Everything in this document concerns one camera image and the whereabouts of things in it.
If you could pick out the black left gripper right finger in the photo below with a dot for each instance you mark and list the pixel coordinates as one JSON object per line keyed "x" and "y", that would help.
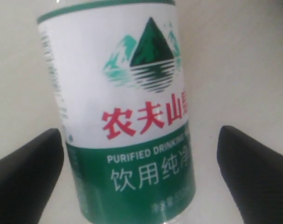
{"x": 253, "y": 174}

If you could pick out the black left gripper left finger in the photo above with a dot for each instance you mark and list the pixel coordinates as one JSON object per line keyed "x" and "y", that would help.
{"x": 28, "y": 177}

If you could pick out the green label water bottle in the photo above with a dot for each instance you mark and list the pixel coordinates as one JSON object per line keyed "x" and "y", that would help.
{"x": 116, "y": 70}

